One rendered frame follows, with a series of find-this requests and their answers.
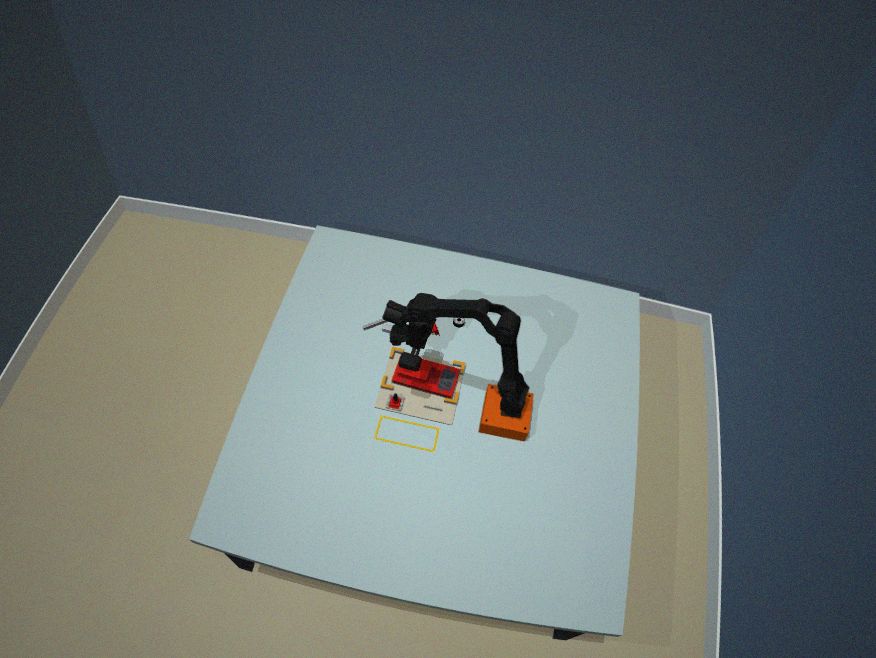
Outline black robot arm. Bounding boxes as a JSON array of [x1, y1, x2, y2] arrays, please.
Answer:
[[382, 293, 530, 418]]

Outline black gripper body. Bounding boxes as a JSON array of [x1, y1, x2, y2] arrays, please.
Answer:
[[398, 328, 433, 372]]

